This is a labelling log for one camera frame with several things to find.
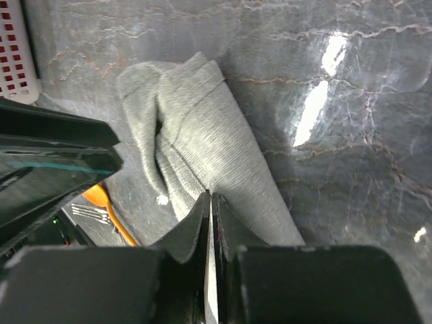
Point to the white plastic basket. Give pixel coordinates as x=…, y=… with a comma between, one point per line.
x=19, y=82

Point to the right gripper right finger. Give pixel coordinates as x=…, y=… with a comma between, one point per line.
x=261, y=283

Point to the grey cloth napkin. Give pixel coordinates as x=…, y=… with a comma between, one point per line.
x=193, y=137

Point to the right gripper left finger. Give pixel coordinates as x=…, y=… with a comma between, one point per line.
x=161, y=283

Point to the clear-handled metal fork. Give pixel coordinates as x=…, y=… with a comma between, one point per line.
x=101, y=215

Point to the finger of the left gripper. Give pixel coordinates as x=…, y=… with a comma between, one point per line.
x=38, y=177
x=19, y=119

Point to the orange plastic spoon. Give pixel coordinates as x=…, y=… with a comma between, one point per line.
x=99, y=197

